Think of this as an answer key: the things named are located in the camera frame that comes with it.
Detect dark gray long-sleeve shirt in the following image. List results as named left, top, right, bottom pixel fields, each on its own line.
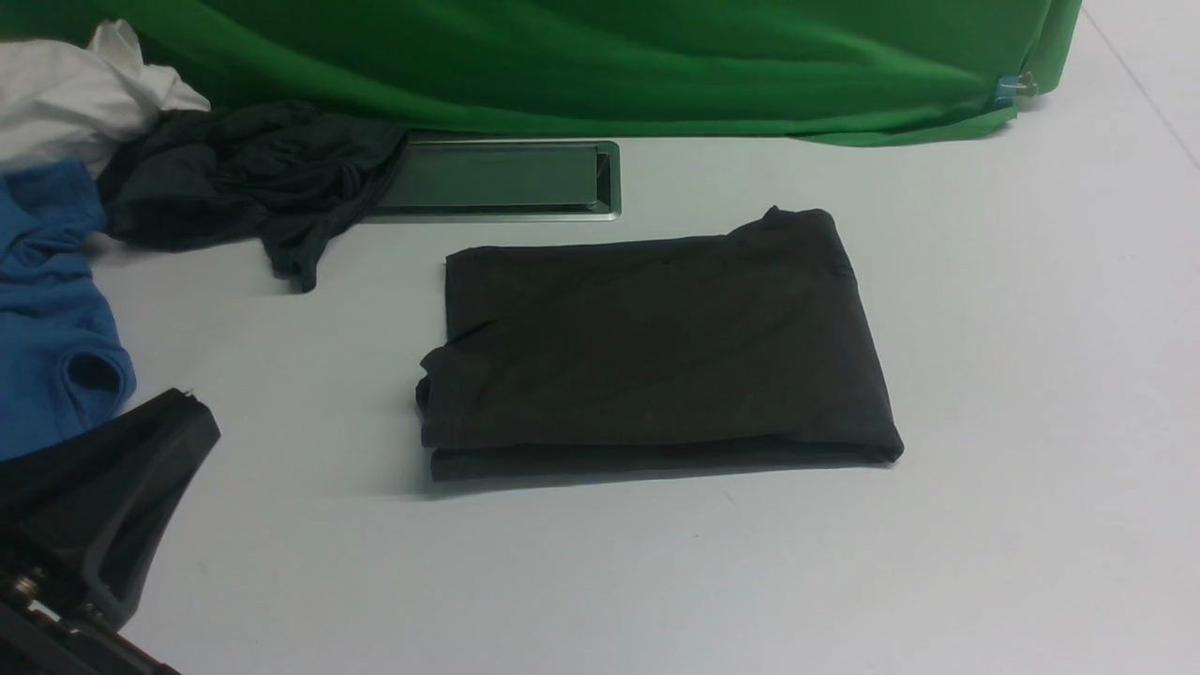
left=415, top=208, right=905, bottom=483

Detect black robot arm left side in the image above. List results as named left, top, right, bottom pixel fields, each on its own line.
left=1, top=389, right=221, bottom=674

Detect dark teal crumpled shirt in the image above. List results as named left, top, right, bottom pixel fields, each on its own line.
left=96, top=101, right=409, bottom=293

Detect blue crumpled shirt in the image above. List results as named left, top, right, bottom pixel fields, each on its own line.
left=1, top=159, right=136, bottom=460

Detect white crumpled shirt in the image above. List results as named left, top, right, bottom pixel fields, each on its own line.
left=1, top=19, right=211, bottom=177

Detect green backdrop cloth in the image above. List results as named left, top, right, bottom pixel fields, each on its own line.
left=2, top=1, right=1081, bottom=148

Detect blue binder clip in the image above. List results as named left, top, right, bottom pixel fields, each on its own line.
left=994, top=71, right=1039, bottom=110

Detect metal table cable hatch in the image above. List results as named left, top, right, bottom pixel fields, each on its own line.
left=367, top=141, right=622, bottom=222

